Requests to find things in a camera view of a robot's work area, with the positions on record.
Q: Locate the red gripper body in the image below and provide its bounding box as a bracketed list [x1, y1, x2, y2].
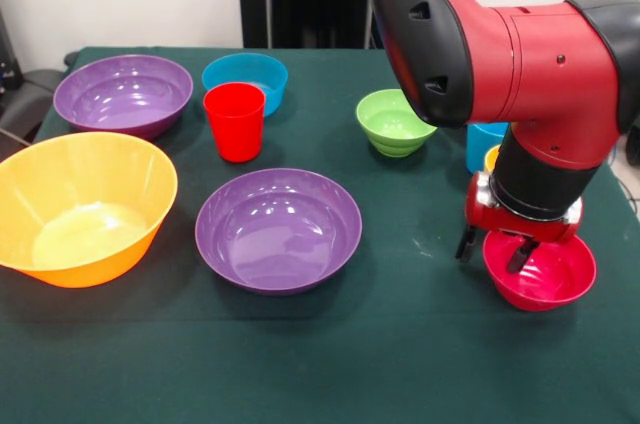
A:
[465, 171, 585, 244]

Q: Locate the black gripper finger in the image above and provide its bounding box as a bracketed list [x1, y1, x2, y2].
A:
[454, 223, 479, 264]
[505, 236, 541, 275]

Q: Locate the pink bowl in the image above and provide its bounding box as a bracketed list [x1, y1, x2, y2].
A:
[482, 228, 598, 313]

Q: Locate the purple bowl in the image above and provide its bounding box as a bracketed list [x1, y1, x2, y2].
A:
[194, 167, 363, 297]
[53, 54, 195, 140]

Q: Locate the yellow cup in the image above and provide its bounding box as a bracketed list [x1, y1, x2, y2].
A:
[483, 144, 502, 174]

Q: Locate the blue cup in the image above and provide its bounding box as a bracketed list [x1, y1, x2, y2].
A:
[466, 122, 510, 175]

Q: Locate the green bowl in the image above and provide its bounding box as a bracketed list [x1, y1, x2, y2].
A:
[355, 88, 439, 159]

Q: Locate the dark green tablecloth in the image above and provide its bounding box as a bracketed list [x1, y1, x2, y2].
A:
[0, 46, 640, 424]

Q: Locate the red cup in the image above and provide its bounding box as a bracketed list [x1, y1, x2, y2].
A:
[202, 82, 267, 164]

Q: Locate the blue bowl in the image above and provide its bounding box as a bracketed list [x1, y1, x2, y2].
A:
[201, 52, 289, 118]

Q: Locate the large yellow bowl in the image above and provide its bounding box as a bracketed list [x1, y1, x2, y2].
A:
[0, 131, 179, 289]

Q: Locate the black wheeled base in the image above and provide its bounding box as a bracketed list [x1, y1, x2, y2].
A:
[0, 68, 69, 145]

